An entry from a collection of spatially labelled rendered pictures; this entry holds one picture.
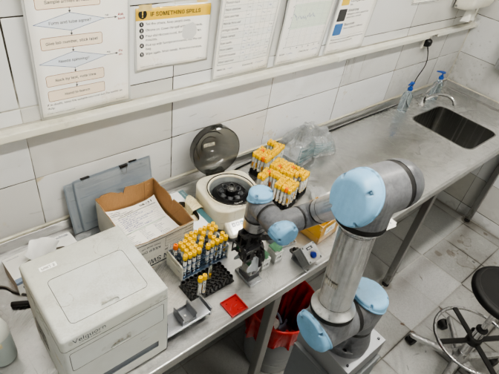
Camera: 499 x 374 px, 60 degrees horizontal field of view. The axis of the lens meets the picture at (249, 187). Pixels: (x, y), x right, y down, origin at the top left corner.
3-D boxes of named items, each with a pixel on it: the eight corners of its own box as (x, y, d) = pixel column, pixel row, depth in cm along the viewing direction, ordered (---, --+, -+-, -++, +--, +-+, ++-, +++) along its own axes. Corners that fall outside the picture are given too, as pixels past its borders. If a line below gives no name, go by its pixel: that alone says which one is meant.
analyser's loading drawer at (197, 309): (154, 349, 126) (154, 339, 123) (143, 332, 130) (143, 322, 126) (211, 314, 138) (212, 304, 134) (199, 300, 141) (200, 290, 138)
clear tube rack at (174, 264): (181, 282, 148) (182, 268, 144) (165, 263, 154) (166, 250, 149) (228, 257, 160) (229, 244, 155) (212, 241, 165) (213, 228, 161)
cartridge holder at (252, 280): (250, 288, 150) (252, 281, 148) (234, 271, 155) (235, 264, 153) (261, 280, 153) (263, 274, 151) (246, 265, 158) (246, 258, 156)
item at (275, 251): (273, 265, 160) (276, 253, 156) (265, 257, 163) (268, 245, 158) (281, 260, 162) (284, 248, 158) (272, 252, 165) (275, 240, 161)
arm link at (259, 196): (258, 202, 123) (243, 185, 128) (253, 230, 129) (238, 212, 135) (281, 196, 126) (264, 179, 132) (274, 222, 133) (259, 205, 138)
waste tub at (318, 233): (317, 245, 171) (323, 228, 165) (292, 226, 178) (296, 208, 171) (336, 231, 179) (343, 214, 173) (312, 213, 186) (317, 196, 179)
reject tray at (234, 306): (232, 318, 140) (232, 317, 139) (219, 303, 144) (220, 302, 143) (247, 308, 144) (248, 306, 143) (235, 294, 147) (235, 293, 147)
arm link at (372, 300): (383, 326, 125) (402, 298, 116) (350, 344, 118) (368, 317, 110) (356, 294, 132) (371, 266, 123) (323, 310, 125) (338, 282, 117)
